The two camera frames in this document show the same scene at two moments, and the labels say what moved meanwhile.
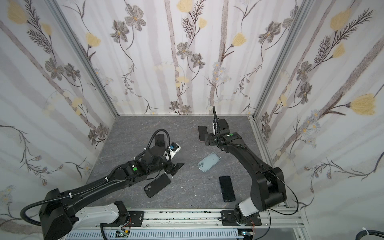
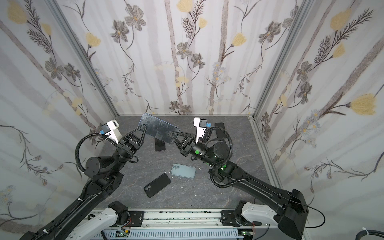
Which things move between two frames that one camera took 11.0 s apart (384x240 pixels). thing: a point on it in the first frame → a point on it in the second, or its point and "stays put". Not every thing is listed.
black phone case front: [155, 187] stays put
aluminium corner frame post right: [304, 6] stays put
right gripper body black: [212, 139] → [187, 145]
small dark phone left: [159, 140] stays put
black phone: [227, 188] → [158, 128]
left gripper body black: [162, 165] → [124, 152]
